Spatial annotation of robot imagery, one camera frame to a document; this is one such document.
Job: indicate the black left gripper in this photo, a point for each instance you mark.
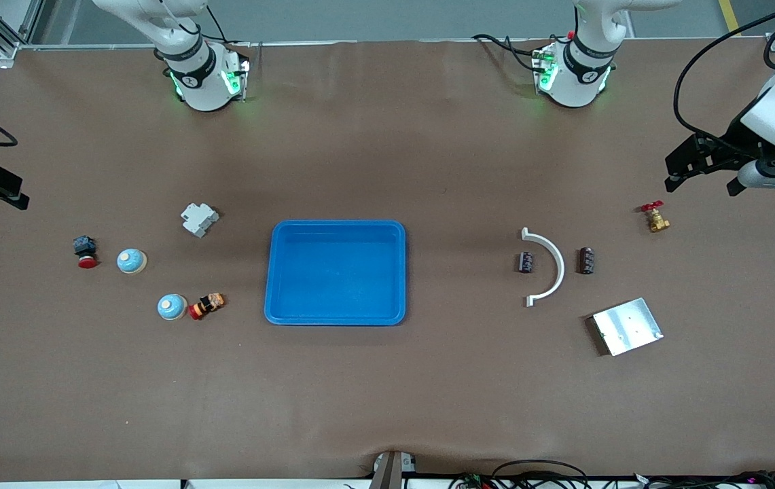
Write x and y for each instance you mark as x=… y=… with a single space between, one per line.
x=725 y=149

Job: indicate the dark brown capacitor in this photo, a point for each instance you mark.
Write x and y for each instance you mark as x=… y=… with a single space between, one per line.
x=526 y=262
x=585 y=261

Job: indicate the light blue bell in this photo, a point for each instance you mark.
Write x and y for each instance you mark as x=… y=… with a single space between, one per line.
x=172 y=307
x=132 y=261

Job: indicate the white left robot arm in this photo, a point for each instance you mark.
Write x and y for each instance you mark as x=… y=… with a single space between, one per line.
x=581 y=75

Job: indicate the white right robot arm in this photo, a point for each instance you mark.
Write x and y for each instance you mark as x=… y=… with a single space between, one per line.
x=200 y=88

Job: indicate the silver metal plate module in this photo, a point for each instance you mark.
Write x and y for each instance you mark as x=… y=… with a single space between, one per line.
x=628 y=327

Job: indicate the blue plastic tray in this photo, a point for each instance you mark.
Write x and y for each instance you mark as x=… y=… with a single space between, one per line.
x=336 y=272

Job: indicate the red push button switch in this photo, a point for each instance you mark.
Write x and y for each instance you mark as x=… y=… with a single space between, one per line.
x=85 y=252

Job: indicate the white curved bracket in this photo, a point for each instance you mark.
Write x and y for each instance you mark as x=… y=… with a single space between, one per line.
x=559 y=265

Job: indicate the grey white rail terminal block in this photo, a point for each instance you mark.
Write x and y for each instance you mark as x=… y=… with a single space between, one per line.
x=198 y=219

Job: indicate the red orange button switch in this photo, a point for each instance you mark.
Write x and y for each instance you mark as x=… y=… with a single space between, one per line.
x=209 y=304

